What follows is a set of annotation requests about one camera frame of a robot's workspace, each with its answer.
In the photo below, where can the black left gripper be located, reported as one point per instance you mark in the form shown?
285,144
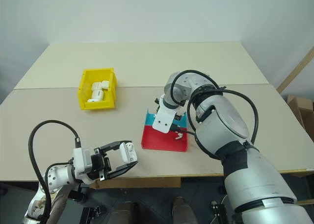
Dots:
96,164

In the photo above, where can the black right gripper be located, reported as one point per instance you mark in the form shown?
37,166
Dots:
177,122

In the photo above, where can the white charging case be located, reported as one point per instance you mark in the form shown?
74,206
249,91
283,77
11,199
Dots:
127,153
97,95
96,86

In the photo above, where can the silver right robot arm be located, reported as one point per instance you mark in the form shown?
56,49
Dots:
245,172

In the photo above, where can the yellow plastic bin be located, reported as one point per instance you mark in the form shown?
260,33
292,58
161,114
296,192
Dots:
98,106

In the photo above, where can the brown cardboard box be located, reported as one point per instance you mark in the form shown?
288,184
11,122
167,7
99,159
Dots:
303,108

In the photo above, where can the blue plastic tray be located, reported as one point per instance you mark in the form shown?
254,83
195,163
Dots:
149,121

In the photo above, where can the red plastic tray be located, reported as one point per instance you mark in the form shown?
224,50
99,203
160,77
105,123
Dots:
157,143

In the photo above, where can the brown cardboard panel under table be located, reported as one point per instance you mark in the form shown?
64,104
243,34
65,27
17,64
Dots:
137,182

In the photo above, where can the dark rounded shape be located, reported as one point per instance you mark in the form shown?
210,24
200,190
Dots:
182,210

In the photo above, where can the slanted wooden bar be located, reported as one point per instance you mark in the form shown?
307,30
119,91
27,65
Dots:
294,72

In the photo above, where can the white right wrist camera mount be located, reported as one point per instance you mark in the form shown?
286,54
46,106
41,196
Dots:
163,118

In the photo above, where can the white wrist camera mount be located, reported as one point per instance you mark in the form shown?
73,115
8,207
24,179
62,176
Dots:
79,160
163,118

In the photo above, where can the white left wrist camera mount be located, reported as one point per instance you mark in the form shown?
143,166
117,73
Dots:
79,160

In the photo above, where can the black metal bracket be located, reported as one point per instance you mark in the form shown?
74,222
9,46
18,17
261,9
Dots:
94,210
219,213

